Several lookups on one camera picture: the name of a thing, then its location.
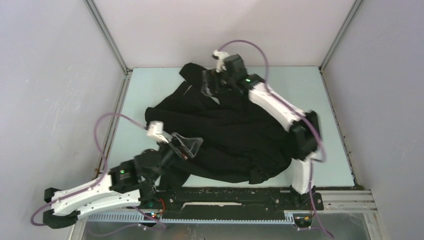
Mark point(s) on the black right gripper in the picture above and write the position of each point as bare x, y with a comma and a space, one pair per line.
210, 76

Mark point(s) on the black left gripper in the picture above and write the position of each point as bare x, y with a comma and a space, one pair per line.
190, 145

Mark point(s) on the black jacket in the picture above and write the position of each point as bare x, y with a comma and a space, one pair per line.
241, 141

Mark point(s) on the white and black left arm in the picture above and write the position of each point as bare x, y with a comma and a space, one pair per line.
130, 184

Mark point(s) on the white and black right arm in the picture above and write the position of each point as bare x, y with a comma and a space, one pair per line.
302, 128

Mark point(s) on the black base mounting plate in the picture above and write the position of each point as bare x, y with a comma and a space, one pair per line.
233, 204

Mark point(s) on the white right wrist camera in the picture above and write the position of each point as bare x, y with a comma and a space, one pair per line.
220, 57

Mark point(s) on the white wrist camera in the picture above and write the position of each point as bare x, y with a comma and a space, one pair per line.
155, 131
220, 57

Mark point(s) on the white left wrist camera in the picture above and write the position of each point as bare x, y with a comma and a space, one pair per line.
155, 131

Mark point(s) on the aluminium frame rail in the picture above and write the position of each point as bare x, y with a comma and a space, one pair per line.
350, 213

